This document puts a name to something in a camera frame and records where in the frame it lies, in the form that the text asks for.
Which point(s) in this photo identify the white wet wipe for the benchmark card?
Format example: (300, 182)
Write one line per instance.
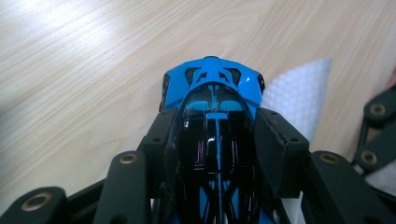
(299, 90)

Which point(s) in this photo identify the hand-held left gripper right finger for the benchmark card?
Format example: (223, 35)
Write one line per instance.
(289, 155)

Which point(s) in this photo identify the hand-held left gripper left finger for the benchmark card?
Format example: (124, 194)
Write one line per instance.
(149, 161)

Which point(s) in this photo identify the blue toy car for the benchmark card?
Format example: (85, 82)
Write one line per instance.
(214, 140)

